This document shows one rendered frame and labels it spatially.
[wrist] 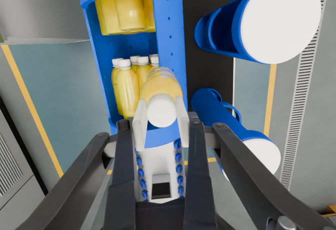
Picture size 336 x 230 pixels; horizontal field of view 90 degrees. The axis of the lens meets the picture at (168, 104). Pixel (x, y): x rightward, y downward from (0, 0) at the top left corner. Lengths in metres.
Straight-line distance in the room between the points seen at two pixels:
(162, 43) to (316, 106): 2.20
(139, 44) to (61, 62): 1.29
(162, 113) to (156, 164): 0.77
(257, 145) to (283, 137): 1.58
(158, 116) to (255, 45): 0.56
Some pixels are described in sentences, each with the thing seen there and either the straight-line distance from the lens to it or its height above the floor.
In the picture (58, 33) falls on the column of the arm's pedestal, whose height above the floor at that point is 0.58.
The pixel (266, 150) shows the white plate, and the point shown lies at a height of 1.04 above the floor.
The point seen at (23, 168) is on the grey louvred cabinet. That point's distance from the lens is 2.45.
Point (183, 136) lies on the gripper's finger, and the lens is 0.16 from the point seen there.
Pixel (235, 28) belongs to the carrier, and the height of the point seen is 0.99.
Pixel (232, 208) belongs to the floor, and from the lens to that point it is 2.95.
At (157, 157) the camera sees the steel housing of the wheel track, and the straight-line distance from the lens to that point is 0.94.
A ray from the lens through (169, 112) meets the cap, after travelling 0.21.
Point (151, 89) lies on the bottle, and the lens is 0.24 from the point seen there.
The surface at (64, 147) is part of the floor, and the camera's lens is 2.30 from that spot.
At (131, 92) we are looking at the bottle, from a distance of 0.55.
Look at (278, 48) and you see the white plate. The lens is 0.76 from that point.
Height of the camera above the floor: 1.66
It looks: 69 degrees down
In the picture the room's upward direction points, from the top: 173 degrees clockwise
